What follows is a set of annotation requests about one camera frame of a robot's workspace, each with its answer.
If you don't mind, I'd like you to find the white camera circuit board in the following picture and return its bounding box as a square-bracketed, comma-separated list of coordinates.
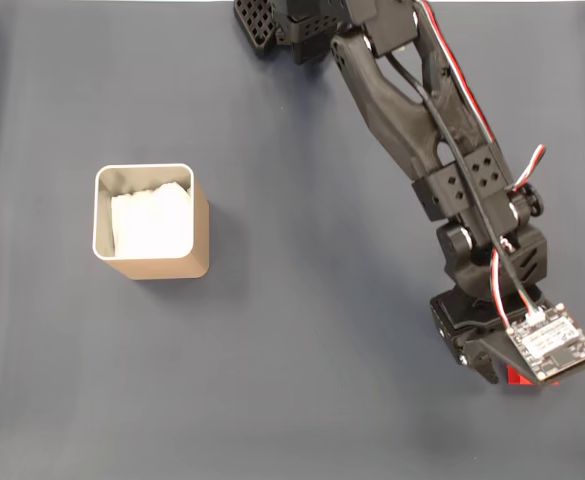
[505, 301, 585, 386]

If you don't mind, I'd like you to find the black camera cable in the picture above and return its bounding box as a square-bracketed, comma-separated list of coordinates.
[385, 52, 543, 324]

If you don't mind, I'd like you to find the white tissue paper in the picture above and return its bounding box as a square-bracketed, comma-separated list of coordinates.
[109, 180, 194, 260]

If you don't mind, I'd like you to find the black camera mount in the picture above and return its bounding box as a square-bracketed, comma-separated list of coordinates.
[466, 324, 563, 387]

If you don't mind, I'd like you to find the blue-grey table mat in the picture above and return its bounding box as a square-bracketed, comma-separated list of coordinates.
[0, 2, 585, 480]

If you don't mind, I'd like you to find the red cube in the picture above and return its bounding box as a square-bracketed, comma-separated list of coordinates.
[505, 364, 561, 387]

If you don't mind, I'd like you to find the red white black servo cable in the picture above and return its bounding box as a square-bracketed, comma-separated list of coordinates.
[514, 144, 548, 194]
[490, 242, 516, 329]
[415, 0, 497, 142]

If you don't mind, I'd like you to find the tan metal box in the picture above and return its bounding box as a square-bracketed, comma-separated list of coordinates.
[92, 162, 211, 281]

